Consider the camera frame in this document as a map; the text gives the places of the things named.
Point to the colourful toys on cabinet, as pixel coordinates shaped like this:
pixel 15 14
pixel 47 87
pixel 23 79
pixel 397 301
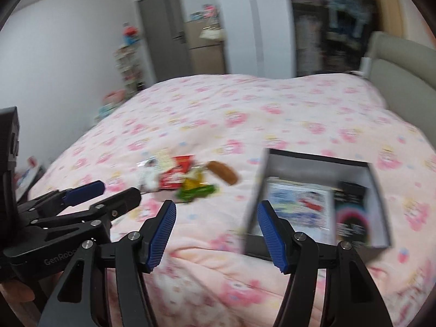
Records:
pixel 204 12

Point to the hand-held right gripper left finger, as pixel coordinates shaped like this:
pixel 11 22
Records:
pixel 161 235

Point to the pink printed blanket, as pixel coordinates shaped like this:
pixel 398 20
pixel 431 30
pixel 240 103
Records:
pixel 238 115

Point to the white bag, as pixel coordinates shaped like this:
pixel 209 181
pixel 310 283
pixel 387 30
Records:
pixel 211 34

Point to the black cardboard box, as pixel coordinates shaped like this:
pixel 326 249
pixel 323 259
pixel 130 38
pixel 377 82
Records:
pixel 306 168

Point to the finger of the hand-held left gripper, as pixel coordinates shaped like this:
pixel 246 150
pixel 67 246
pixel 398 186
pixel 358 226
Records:
pixel 119 201
pixel 83 190

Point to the dark open wardrobe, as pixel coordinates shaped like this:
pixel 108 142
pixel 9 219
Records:
pixel 306 24

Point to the red snack packet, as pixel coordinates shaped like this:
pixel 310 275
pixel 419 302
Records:
pixel 175 173

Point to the brown oblong pouch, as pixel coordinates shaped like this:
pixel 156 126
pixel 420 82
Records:
pixel 223 172

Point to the grey door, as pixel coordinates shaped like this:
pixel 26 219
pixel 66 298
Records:
pixel 160 34

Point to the brown cabinet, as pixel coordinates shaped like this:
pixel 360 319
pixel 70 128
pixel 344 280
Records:
pixel 206 58

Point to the white snack packet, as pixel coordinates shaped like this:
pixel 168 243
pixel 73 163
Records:
pixel 150 173

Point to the beige padded headboard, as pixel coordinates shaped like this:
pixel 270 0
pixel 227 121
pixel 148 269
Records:
pixel 402 68

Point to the black rainbow print box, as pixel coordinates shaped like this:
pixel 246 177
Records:
pixel 351 218

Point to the red and blue toy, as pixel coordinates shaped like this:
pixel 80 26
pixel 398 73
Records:
pixel 131 34

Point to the cartoon print packet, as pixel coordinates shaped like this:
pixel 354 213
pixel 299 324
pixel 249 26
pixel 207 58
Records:
pixel 299 201

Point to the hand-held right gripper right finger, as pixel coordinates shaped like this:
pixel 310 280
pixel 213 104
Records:
pixel 270 235

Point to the person's left hand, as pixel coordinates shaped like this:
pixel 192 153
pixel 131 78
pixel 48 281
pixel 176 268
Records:
pixel 17 291

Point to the green and yellow packet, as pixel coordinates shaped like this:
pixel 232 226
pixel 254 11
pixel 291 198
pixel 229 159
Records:
pixel 194 190

